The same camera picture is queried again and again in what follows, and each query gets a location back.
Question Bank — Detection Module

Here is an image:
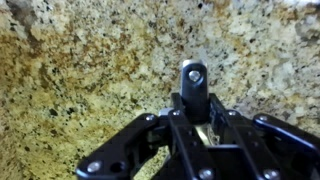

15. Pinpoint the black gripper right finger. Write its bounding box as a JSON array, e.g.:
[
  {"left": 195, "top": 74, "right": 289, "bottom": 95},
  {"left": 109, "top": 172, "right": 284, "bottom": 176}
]
[{"left": 209, "top": 94, "right": 320, "bottom": 180}]

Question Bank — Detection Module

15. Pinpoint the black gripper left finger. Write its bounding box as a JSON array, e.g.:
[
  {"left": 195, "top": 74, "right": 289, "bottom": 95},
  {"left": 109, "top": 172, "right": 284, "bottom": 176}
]
[{"left": 75, "top": 92, "right": 184, "bottom": 180}]

